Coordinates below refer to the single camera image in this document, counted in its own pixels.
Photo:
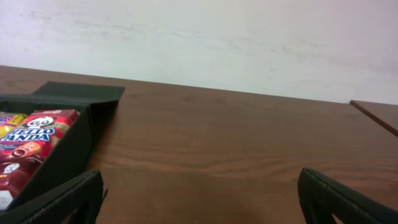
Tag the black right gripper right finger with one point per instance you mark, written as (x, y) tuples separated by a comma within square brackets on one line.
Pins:
[(323, 199)]

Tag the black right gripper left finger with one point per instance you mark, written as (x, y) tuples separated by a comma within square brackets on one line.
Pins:
[(78, 200)]

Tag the dark green box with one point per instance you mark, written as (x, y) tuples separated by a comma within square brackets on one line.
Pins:
[(96, 105)]

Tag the red Hello Panda box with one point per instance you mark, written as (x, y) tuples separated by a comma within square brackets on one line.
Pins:
[(24, 148)]

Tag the yellow Pretz snack bag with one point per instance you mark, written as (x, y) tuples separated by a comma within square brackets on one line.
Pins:
[(9, 121)]

